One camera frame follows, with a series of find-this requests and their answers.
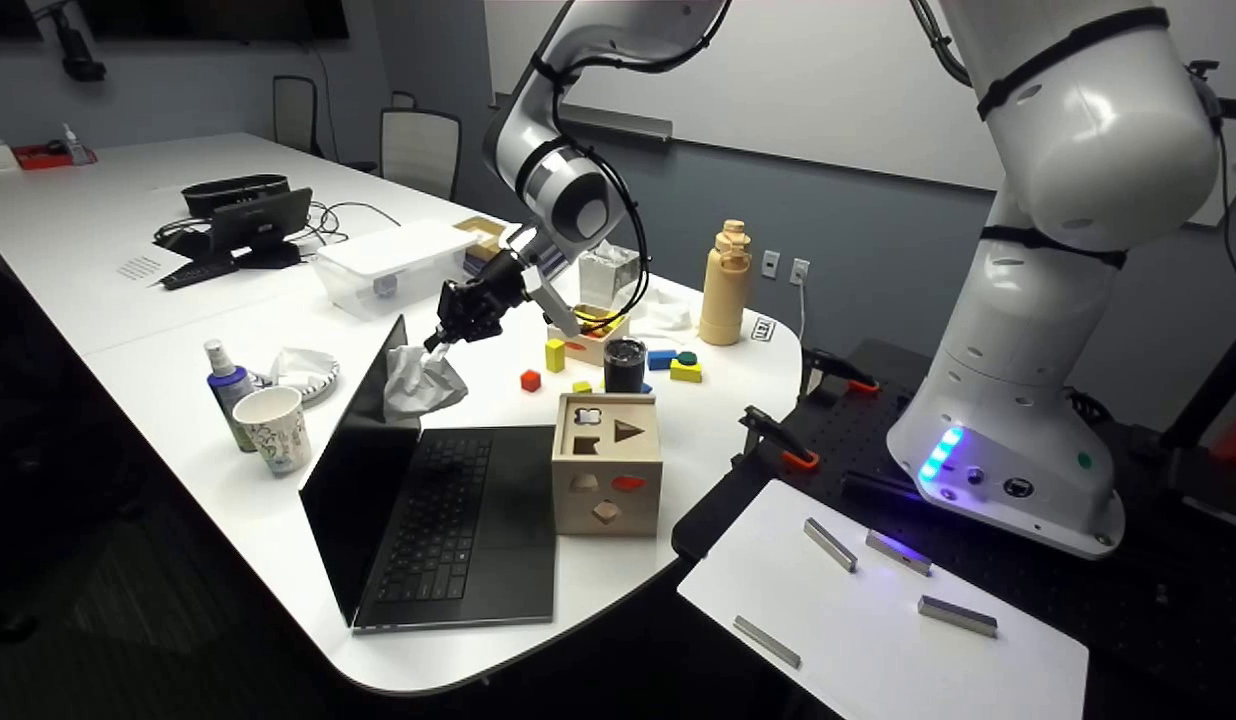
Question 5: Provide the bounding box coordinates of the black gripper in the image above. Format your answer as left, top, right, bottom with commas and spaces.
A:
433, 250, 525, 345

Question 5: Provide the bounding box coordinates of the white napkin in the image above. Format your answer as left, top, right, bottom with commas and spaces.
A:
382, 345, 469, 416

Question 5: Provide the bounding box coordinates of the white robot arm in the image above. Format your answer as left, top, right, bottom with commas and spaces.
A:
437, 0, 1217, 561

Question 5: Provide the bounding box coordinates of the black open laptop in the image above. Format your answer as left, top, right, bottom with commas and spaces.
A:
301, 324, 554, 637

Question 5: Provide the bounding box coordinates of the small cardboard box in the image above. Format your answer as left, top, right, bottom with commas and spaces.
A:
460, 215, 504, 268

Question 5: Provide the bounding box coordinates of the red block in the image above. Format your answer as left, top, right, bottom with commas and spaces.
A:
520, 367, 545, 390

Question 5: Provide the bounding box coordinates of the yellow cylinder block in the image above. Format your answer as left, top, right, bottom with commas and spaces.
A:
545, 339, 562, 373

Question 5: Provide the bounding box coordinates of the clear plastic storage bin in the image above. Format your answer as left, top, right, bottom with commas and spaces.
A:
312, 223, 470, 315

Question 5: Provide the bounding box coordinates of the wooden tray of blocks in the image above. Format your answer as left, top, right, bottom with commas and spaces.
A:
549, 307, 625, 362

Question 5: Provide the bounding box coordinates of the tissue box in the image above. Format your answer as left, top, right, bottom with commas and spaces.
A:
578, 243, 639, 307

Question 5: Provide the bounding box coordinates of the black round cup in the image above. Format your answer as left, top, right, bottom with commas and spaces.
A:
605, 339, 642, 390

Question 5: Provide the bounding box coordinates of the crumpled clear plastic wrap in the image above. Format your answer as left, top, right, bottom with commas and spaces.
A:
266, 349, 339, 406

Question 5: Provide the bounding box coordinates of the grey office chair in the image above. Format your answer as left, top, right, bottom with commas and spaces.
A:
381, 107, 460, 195

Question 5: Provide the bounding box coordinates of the white plastic bag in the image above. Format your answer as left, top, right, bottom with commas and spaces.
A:
628, 285, 775, 345

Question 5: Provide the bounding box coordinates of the blue block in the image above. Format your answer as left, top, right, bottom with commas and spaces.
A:
648, 349, 676, 373

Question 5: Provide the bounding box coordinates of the wooden shape sorter box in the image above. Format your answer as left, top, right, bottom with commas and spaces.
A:
553, 390, 665, 535

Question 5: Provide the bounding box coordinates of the yellow green block stack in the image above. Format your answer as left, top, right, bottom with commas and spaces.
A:
668, 353, 703, 383

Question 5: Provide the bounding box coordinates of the white paper cup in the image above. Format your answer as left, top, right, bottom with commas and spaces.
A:
230, 389, 312, 477

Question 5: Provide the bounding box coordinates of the black tablet on stand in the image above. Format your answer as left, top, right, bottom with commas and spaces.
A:
164, 187, 312, 291

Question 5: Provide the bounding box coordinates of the blue spray bottle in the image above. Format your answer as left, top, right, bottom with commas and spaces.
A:
203, 339, 254, 451

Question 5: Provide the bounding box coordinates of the tan plastic bottle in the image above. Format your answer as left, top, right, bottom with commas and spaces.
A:
697, 218, 751, 349

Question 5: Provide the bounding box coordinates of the black case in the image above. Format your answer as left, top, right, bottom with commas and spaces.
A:
185, 171, 287, 218

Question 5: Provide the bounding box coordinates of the black orange clamp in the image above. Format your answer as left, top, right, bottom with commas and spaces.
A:
803, 349, 879, 397
739, 405, 818, 477

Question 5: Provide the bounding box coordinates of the red item on table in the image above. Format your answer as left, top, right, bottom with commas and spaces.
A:
11, 140, 96, 171

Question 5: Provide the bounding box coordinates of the white board with metal strips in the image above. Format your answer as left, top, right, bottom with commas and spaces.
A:
681, 479, 1088, 720

